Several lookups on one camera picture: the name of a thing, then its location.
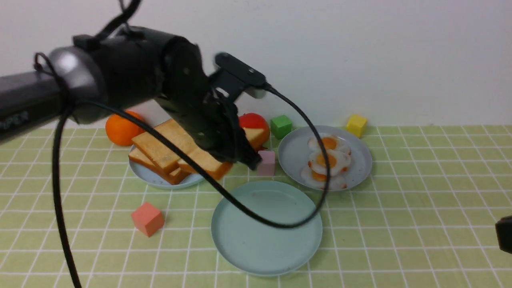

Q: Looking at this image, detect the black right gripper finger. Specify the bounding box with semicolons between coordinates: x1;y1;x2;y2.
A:
494;216;512;254

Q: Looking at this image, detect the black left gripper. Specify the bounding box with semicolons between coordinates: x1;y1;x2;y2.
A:
156;37;262;170

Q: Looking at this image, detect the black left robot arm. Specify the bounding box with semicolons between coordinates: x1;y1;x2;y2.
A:
0;27;266;170

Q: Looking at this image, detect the red yellow apple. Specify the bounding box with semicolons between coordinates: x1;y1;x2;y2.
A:
238;113;270;151

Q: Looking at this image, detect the pink cube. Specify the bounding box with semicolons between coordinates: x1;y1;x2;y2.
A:
256;150;276;177

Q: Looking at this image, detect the green cube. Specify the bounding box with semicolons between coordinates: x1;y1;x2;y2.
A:
270;115;293;139

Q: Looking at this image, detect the grey egg plate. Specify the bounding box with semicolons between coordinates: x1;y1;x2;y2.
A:
278;126;373;191

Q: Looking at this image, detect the light blue centre plate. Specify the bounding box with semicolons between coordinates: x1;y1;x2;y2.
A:
211;181;322;276

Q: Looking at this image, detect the blue bread plate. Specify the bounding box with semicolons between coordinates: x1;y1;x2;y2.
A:
128;160;204;191

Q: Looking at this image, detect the yellow cube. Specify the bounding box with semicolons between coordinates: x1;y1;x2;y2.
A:
346;114;368;138

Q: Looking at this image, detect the salmon red cube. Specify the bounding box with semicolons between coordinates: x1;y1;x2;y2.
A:
131;202;164;237

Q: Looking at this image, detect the orange fruit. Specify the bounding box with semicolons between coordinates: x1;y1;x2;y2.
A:
105;114;144;146

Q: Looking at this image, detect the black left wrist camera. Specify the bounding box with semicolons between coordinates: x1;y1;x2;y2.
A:
208;52;267;103

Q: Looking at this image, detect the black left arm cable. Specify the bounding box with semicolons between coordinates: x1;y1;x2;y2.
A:
34;0;332;288

